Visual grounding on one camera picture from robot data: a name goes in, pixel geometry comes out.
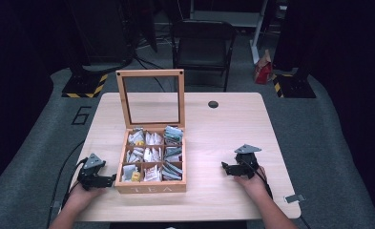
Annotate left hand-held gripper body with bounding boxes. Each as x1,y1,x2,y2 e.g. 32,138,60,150
77,153,109,192

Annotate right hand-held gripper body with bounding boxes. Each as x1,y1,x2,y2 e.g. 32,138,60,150
233,143,263,179

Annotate wooden tea box with lid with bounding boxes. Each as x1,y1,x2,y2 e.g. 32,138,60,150
114,69,188,195

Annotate person's left hand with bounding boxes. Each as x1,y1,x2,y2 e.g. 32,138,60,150
66,182,107,206

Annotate person's right hand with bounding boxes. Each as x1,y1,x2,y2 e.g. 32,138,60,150
233,165,269,198

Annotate assorted tea bag packets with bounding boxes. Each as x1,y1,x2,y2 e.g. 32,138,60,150
121,125,185,183

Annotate grey metal clip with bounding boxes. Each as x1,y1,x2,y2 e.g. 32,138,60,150
284,193,307,204

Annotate black stand base striped edge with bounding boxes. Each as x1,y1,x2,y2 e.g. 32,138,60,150
271,73,317,99
61,70,110,99

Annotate red paper bag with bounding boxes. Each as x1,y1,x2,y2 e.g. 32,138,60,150
253,49,274,86

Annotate black folding chair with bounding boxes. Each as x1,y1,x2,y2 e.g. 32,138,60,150
170,19,240,93

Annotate white table leg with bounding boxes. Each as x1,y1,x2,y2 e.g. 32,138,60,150
249,0,270,65

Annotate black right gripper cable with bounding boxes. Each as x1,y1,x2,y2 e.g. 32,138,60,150
239,156,275,200

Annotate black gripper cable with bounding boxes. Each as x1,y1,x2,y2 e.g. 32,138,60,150
46,140,89,229
239,156,275,200

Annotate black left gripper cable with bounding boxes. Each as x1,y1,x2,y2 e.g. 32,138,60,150
46,140,89,229

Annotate black floor cables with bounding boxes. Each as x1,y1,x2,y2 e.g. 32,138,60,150
129,18,177,94

